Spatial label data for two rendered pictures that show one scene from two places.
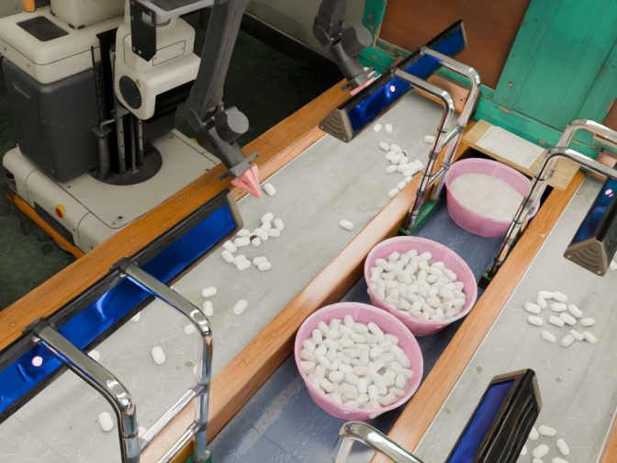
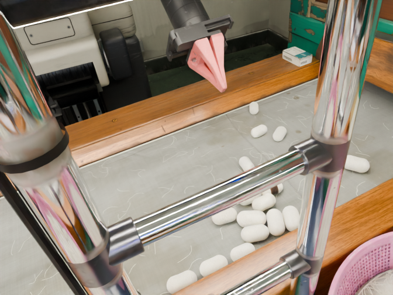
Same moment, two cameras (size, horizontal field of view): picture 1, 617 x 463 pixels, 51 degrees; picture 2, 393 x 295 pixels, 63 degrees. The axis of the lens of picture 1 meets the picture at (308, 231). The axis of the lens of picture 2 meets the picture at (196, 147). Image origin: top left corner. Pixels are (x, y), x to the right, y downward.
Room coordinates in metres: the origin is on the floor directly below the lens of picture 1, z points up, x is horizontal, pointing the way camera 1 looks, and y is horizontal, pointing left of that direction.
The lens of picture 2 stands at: (1.25, -0.36, 1.09)
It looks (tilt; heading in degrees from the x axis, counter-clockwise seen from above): 39 degrees down; 43
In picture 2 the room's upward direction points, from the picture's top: 9 degrees counter-clockwise
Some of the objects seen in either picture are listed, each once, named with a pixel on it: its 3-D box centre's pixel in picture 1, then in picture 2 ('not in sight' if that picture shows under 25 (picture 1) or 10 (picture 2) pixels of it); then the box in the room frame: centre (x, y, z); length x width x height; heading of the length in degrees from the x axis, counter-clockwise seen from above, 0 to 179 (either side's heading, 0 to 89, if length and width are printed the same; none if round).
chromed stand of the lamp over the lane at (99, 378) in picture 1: (131, 407); not in sight; (0.51, 0.22, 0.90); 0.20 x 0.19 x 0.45; 153
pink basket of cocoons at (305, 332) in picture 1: (354, 366); not in sight; (0.80, -0.15, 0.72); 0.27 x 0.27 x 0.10
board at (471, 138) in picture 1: (520, 153); not in sight; (1.64, -0.57, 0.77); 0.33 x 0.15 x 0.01; 63
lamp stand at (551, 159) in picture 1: (560, 220); not in sight; (1.20, -0.58, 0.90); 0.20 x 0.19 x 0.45; 153
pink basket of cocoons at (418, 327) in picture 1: (415, 289); not in sight; (1.05, -0.28, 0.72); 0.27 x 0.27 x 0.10
